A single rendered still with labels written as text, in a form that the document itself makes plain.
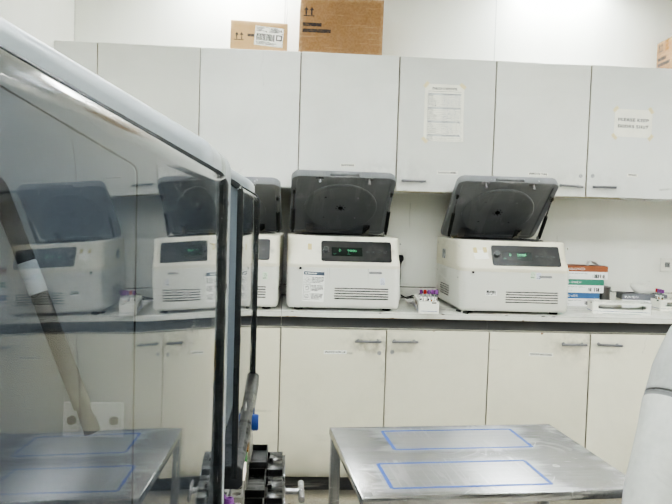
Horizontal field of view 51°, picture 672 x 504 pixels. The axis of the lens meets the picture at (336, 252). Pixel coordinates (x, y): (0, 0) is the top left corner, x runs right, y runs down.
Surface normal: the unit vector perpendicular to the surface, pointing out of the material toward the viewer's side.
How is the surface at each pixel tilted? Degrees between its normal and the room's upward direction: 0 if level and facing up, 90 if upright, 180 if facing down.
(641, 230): 90
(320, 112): 90
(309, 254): 59
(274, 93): 90
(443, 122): 90
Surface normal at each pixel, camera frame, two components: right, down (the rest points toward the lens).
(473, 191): 0.01, 0.82
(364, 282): 0.07, 0.05
